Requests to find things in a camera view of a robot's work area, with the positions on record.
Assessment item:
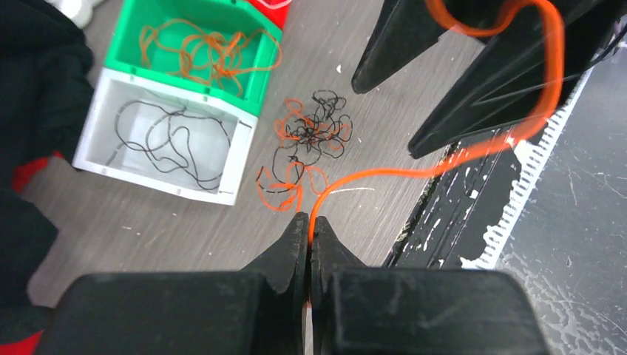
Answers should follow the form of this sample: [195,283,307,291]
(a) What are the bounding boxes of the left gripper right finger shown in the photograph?
[310,217,550,354]

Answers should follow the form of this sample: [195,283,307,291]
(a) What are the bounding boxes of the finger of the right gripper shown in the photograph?
[408,1,626,160]
[350,0,521,95]

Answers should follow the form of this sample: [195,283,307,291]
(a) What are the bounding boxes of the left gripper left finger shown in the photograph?
[36,212,309,354]

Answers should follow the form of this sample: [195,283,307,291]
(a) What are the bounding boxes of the orange cable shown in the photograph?
[255,98,353,213]
[139,18,284,98]
[305,0,566,246]

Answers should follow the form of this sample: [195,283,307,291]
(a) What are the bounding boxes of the black thin cable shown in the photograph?
[260,89,355,192]
[105,100,232,192]

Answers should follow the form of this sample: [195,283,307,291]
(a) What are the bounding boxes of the red plastic bin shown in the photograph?
[248,0,292,30]

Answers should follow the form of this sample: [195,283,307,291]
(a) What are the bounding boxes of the green plastic bin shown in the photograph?
[104,1,282,115]

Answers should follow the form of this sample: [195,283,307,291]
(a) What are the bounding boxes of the grey plastic bin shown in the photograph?
[72,69,258,206]

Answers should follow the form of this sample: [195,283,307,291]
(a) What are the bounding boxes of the red t-shirt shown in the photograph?
[1,158,58,354]

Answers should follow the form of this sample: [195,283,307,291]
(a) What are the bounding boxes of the black t-shirt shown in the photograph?
[1,1,94,344]

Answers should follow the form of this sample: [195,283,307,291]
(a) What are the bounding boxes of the white clothes rack stand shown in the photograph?
[47,0,104,29]

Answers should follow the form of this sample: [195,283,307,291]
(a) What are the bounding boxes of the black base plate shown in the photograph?
[383,70,592,270]

